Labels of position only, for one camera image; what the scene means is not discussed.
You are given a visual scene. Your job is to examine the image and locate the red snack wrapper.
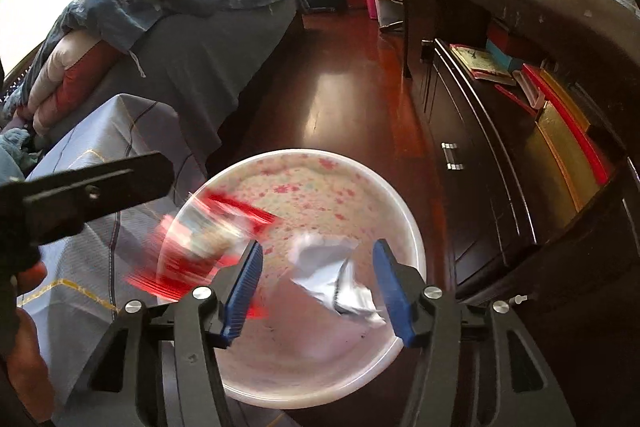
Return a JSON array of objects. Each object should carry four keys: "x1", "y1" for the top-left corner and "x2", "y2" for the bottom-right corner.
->
[{"x1": 126, "y1": 188, "x2": 280, "y2": 303}]

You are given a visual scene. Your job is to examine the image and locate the silver white wrapper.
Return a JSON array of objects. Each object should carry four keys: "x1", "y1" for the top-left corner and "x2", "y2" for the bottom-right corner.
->
[{"x1": 288, "y1": 233, "x2": 386, "y2": 329}]

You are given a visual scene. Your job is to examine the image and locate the pink speckled trash bin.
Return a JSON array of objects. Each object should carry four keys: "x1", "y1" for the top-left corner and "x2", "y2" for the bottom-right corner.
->
[{"x1": 155, "y1": 147, "x2": 428, "y2": 411}]

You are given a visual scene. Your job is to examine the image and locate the person's left hand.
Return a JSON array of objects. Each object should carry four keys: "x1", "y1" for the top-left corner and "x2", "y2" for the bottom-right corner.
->
[{"x1": 1, "y1": 261, "x2": 54, "y2": 426}]

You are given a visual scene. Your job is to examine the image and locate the light blue fleece blanket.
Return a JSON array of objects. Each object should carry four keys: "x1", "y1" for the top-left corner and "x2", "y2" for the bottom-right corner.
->
[{"x1": 0, "y1": 128, "x2": 39, "y2": 185}]

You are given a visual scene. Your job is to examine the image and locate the blue checked tablecloth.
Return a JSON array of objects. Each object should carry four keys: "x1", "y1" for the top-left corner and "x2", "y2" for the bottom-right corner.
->
[{"x1": 14, "y1": 93, "x2": 281, "y2": 427}]

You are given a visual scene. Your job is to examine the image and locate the pink and red folded quilt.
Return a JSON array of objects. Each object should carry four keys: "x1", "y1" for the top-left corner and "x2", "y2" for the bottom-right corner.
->
[{"x1": 17, "y1": 30, "x2": 122, "y2": 136}]

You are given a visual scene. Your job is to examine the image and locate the blue patterned duvet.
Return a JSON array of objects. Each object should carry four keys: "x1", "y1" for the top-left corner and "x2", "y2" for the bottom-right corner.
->
[{"x1": 1, "y1": 0, "x2": 281, "y2": 120}]

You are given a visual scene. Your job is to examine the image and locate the bed with dark headboard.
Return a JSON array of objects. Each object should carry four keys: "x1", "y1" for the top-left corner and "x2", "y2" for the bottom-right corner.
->
[{"x1": 1, "y1": 0, "x2": 297, "y2": 165}]

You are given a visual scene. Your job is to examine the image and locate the dark wooden dresser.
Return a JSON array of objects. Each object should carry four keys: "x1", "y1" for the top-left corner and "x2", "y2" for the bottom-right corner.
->
[{"x1": 405, "y1": 0, "x2": 639, "y2": 369}]

